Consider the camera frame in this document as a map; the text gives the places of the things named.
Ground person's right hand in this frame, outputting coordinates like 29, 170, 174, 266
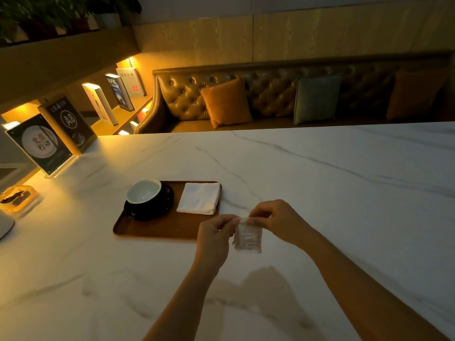
247, 199, 313, 250

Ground person's left hand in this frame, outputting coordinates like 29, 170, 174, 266
194, 214, 241, 269

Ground small white paper sachet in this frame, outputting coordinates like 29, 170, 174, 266
233, 217, 263, 254

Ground person's left forearm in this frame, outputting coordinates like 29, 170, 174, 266
142, 257, 218, 341

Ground person's right forearm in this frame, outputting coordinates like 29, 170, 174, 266
298, 229, 449, 341

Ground folded white napkin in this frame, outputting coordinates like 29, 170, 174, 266
176, 182, 221, 215

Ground brown rectangular serving tray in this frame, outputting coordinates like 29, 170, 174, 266
113, 180, 223, 240

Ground black saucer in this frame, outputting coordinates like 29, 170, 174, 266
123, 183, 175, 222

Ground white-lined dark cup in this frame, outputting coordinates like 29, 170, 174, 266
126, 179, 163, 206

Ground orange cushion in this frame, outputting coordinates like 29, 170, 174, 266
198, 77, 254, 129

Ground brown tufted leather sofa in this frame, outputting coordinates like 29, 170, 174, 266
134, 50, 455, 135

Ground grey-green cushion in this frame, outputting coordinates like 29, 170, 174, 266
293, 74, 343, 126

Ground dark blue book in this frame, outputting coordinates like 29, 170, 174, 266
105, 74, 135, 112

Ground white book with red mark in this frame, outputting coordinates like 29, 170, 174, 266
116, 67, 146, 99

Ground black acrylic table sign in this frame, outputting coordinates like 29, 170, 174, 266
37, 96, 97, 155

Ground brown cushion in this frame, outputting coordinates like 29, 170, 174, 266
386, 68, 449, 122

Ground acrylic stand with plate picture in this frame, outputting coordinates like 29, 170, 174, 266
4, 113, 79, 179

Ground glass ashtray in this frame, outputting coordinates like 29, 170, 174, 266
0, 185, 40, 214

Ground wooden lit bookshelf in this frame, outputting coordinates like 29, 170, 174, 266
0, 26, 154, 181

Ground potted green plants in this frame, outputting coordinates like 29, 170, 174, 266
0, 0, 143, 45

